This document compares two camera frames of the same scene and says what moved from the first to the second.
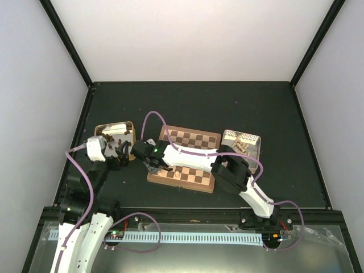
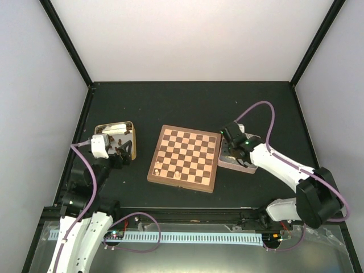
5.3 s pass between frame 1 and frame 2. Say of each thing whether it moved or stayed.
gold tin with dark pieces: stayed
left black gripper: stayed
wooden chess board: stayed
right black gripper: moved
